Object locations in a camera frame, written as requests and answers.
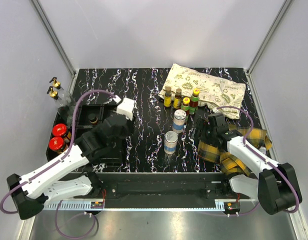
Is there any sago jar silver lid near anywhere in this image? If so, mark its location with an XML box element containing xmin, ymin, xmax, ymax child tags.
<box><xmin>164</xmin><ymin>130</ymin><xmax>178</xmax><ymax>155</ymax></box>

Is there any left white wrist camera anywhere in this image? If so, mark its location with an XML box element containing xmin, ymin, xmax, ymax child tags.
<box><xmin>113</xmin><ymin>95</ymin><xmax>136</xmax><ymax>121</ymax></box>

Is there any black compartment organizer tray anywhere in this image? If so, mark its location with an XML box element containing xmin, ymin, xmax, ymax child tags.
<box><xmin>46</xmin><ymin>103</ymin><xmax>129</xmax><ymax>165</ymax></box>

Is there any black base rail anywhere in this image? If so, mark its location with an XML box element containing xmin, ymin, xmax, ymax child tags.
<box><xmin>97</xmin><ymin>172</ymin><xmax>238</xmax><ymax>211</ymax></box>

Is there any clear pump bottle gold top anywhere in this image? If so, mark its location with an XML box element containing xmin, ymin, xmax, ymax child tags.
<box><xmin>47</xmin><ymin>77</ymin><xmax>76</xmax><ymax>109</ymax></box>

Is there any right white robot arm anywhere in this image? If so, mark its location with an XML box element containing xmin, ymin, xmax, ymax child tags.
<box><xmin>193</xmin><ymin>113</ymin><xmax>303</xmax><ymax>215</ymax></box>

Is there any sago jar silver lid far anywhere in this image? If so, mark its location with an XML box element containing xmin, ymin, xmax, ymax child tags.
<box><xmin>172</xmin><ymin>109</ymin><xmax>187</xmax><ymax>134</ymax></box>

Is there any cream printed cloth bag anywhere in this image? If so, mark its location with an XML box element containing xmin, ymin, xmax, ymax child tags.
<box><xmin>158</xmin><ymin>63</ymin><xmax>246</xmax><ymax>120</ymax></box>

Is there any sago jar silver lid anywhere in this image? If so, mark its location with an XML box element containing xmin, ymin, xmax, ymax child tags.
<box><xmin>164</xmin><ymin>130</ymin><xmax>178</xmax><ymax>155</ymax></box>
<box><xmin>172</xmin><ymin>109</ymin><xmax>187</xmax><ymax>134</ymax></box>

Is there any short green label sauce bottle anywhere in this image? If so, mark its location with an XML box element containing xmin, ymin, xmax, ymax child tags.
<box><xmin>181</xmin><ymin>97</ymin><xmax>190</xmax><ymax>112</ymax></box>

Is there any yellow plaid cloth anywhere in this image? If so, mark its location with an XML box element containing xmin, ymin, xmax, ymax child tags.
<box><xmin>198</xmin><ymin>128</ymin><xmax>272</xmax><ymax>177</ymax></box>

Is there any yellow label bottle brown cap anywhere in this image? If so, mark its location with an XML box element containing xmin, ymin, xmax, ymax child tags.
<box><xmin>163</xmin><ymin>86</ymin><xmax>172</xmax><ymax>108</ymax></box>

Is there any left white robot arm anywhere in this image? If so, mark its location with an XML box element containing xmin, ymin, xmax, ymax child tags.
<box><xmin>6</xmin><ymin>112</ymin><xmax>135</xmax><ymax>220</ymax></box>

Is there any red lid chili jar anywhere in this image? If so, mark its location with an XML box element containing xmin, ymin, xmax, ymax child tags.
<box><xmin>48</xmin><ymin>136</ymin><xmax>68</xmax><ymax>155</ymax></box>
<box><xmin>52</xmin><ymin>123</ymin><xmax>72</xmax><ymax>143</ymax></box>

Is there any tall green label sauce bottle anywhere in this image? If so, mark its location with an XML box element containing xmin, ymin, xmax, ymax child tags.
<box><xmin>189</xmin><ymin>88</ymin><xmax>200</xmax><ymax>115</ymax></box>

